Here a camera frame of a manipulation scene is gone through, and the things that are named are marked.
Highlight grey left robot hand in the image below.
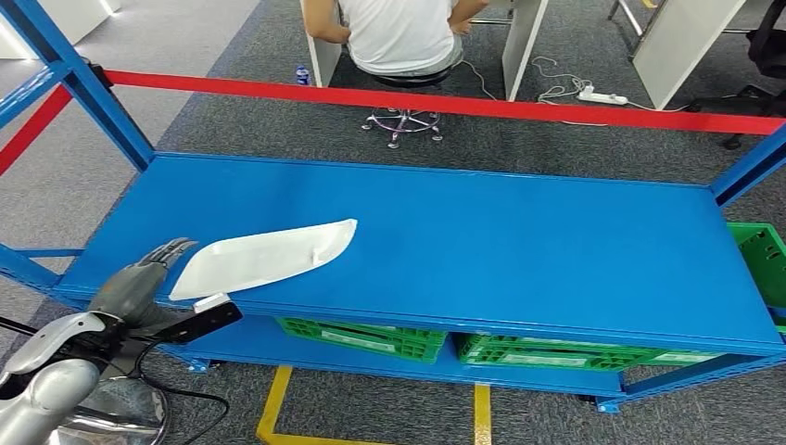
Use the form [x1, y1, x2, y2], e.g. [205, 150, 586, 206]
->
[87, 237, 199, 326]

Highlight white curved plastic part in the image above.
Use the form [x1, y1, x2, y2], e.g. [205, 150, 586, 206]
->
[169, 218, 360, 302]

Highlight blue metal shelf rack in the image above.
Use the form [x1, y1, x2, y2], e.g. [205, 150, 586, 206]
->
[0, 0, 786, 415]

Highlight short red barrier belt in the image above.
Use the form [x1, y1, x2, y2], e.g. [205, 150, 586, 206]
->
[0, 84, 73, 176]

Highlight black stool chrome base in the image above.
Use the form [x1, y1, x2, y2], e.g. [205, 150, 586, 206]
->
[361, 69, 454, 150]

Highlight long red barrier belt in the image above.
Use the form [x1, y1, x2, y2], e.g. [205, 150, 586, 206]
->
[103, 69, 786, 136]

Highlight person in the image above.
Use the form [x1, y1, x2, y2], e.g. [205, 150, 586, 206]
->
[302, 0, 490, 78]

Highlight white power strip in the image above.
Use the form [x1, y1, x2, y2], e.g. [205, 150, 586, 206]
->
[577, 85, 629, 107]

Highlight open green plastic crate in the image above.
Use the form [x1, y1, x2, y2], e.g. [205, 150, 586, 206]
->
[727, 222, 786, 312]

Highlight black office chair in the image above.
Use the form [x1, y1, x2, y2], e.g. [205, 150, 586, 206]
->
[687, 0, 786, 152]

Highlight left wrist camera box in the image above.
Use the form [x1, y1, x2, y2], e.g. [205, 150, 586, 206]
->
[153, 293, 245, 347]

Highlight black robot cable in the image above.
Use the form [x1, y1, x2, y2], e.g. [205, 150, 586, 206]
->
[133, 340, 232, 445]

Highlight chrome stanchion post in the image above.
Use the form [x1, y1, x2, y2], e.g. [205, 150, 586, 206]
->
[57, 375, 168, 445]

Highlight black stanchion post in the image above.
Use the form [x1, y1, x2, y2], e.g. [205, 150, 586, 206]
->
[0, 316, 38, 337]

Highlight thin white cable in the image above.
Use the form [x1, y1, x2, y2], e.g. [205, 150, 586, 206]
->
[457, 59, 499, 101]

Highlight white looped cable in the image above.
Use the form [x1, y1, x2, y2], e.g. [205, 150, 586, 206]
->
[530, 56, 692, 127]

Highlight white desk metal frame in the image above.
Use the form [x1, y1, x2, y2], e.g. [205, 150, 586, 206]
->
[607, 0, 747, 112]

